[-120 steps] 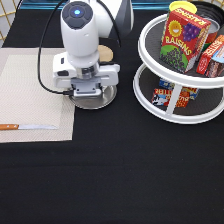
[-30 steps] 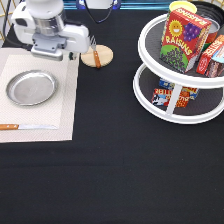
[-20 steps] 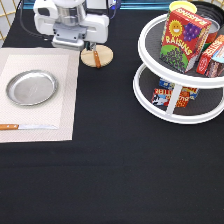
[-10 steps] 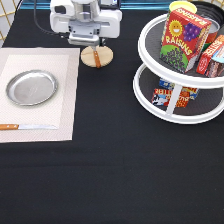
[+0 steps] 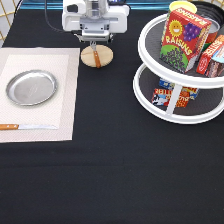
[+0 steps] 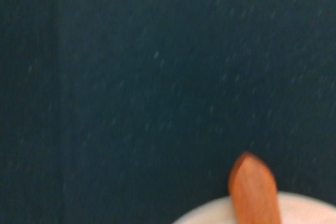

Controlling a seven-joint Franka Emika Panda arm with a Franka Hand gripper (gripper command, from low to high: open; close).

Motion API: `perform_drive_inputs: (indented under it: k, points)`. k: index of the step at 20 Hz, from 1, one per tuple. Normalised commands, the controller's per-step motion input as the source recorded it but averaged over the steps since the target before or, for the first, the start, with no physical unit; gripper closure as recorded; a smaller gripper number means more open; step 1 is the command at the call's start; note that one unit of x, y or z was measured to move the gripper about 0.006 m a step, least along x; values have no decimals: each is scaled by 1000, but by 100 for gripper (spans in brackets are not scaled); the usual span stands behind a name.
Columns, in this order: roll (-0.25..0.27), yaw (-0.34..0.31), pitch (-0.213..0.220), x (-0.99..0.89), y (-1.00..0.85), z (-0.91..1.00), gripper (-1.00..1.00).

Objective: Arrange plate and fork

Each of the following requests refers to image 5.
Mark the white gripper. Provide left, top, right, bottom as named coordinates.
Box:
left=62, top=0, right=130, bottom=42

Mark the wooden handled small fork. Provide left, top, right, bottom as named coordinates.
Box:
left=90, top=41, right=101, bottom=68

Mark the round silver metal plate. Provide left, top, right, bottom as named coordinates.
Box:
left=6, top=70, right=58, bottom=106

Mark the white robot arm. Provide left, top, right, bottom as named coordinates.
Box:
left=62, top=0, right=130, bottom=42

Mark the round wooden coaster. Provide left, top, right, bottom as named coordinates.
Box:
left=81, top=45, right=113, bottom=67

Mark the beige woven placemat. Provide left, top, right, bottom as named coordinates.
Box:
left=0, top=48, right=80, bottom=143

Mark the yellow lidded can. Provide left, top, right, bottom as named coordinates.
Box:
left=169, top=0, right=197, bottom=13

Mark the blue yellow box lower tier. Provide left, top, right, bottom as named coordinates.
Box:
left=159, top=78, right=200, bottom=100

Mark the red raisins box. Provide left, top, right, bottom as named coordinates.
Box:
left=160, top=8, right=211, bottom=73

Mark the red blue box lower tier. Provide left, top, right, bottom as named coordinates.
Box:
left=152, top=89, right=190, bottom=107

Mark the white two-tier turntable shelf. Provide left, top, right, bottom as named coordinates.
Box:
left=133, top=14, right=224, bottom=124

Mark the red label tin can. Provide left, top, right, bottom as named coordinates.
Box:
left=203, top=17, right=220, bottom=50

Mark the red white snack box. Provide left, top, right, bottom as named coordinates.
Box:
left=196, top=35, right=224, bottom=78

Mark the black tablecloth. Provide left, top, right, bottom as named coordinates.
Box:
left=0, top=11, right=224, bottom=224

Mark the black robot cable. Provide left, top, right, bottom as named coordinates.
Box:
left=44, top=0, right=65, bottom=34

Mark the wooden handled table knife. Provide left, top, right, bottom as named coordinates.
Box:
left=0, top=124, right=57, bottom=130

